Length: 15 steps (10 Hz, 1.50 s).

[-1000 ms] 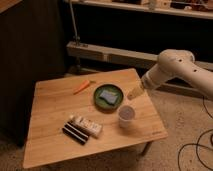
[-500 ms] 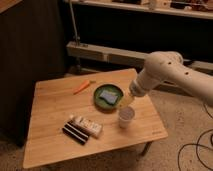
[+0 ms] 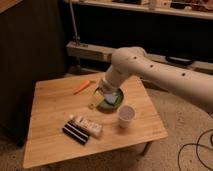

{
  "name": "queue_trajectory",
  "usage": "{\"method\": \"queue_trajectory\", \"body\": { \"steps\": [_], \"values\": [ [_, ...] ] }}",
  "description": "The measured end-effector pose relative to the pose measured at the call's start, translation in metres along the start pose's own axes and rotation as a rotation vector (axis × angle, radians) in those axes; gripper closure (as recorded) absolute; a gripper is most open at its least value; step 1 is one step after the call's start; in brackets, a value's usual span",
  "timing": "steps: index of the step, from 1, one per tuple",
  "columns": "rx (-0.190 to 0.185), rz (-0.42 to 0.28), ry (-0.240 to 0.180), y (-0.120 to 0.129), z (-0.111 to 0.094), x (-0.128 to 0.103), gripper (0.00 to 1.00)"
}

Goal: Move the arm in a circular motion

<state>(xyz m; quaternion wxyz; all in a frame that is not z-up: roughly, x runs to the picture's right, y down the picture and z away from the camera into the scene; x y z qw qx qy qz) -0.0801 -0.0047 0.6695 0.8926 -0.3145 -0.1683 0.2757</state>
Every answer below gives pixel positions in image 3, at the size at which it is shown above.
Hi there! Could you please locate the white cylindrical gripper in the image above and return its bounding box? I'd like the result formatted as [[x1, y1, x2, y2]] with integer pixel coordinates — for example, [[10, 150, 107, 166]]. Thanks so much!
[[88, 75, 119, 109]]

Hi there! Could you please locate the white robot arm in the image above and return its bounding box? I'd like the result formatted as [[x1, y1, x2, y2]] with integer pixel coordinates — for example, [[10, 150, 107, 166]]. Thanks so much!
[[98, 47, 213, 113]]

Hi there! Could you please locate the green round plate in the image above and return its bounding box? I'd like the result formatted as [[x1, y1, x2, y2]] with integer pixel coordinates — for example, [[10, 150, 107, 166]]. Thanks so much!
[[97, 89, 124, 112]]

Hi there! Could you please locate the orange toy carrot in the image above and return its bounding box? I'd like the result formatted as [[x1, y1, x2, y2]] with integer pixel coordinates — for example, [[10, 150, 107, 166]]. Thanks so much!
[[73, 80, 91, 94]]

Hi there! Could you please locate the translucent plastic cup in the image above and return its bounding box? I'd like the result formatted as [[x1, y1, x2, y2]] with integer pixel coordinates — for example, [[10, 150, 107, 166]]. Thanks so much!
[[118, 105, 135, 128]]

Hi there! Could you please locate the wooden table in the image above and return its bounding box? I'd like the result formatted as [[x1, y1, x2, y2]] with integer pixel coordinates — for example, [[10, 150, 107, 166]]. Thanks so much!
[[23, 73, 168, 169]]

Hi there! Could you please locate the white rectangular box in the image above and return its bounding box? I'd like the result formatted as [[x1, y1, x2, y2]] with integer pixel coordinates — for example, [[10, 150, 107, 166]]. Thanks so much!
[[70, 115, 103, 138]]

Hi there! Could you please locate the black striped box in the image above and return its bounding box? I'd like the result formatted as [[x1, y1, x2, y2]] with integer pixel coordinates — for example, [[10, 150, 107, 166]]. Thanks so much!
[[62, 123, 90, 145]]

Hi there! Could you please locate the metal pole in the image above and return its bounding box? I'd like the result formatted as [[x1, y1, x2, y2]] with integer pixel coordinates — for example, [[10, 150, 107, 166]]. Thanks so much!
[[69, 0, 80, 46]]

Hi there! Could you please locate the upper shelf board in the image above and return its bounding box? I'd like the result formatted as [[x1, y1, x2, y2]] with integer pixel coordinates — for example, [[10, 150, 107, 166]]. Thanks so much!
[[72, 0, 213, 20]]

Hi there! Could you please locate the lower wooden shelf rail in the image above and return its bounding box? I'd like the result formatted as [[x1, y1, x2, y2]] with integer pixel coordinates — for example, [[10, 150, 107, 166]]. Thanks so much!
[[66, 41, 213, 75]]

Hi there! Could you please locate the black handle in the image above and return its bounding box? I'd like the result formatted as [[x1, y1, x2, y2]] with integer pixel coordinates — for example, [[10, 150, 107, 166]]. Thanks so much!
[[165, 56, 194, 66]]

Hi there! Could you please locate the black floor cable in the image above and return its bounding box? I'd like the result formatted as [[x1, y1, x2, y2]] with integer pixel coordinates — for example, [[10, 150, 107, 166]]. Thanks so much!
[[177, 128, 213, 171]]

